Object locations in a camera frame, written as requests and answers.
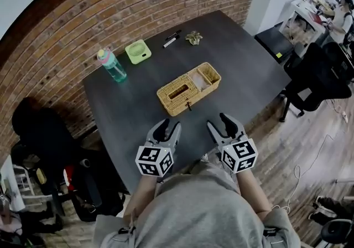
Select black mesh office chair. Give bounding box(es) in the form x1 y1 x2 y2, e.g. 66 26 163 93
279 42 352 123

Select person's right forearm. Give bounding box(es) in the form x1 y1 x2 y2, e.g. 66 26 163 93
235 170 273 213

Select person's grey shirt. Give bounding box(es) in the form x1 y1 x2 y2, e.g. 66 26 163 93
93 169 301 248

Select small potted plant ornament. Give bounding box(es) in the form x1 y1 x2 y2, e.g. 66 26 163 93
185 30 203 46

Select person's grey trousers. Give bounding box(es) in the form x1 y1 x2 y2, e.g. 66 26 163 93
176 154 236 184

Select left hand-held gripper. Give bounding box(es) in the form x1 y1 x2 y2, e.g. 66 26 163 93
134 118 182 178

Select white barrel marker pen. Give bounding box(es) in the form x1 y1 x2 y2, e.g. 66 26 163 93
162 34 180 49

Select clear plastic wrapper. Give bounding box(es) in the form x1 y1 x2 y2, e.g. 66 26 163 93
189 71 212 91

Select teal water bottle pink lid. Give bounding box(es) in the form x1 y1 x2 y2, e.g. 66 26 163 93
96 47 127 83

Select black headrest office chair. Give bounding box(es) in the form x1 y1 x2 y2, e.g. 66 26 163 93
11 97 125 223

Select person's left forearm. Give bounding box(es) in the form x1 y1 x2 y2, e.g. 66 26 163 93
123 173 164 219

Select white desk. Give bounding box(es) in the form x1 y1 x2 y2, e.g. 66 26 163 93
279 0 330 45

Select white side table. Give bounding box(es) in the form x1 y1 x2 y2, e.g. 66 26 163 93
0 155 37 211

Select woven wicker basket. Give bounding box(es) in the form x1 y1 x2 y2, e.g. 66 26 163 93
156 61 222 117

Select small green desk fan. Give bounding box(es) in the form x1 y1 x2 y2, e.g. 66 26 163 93
124 39 152 65

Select black drawer cabinet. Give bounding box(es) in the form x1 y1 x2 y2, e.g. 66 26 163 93
254 21 295 65

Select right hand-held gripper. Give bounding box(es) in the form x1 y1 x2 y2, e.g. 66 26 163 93
206 112 259 174

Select white floor cable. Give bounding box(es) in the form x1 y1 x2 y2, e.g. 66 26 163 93
272 163 303 214

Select black marker pen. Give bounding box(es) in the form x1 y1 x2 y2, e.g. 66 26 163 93
165 29 183 42

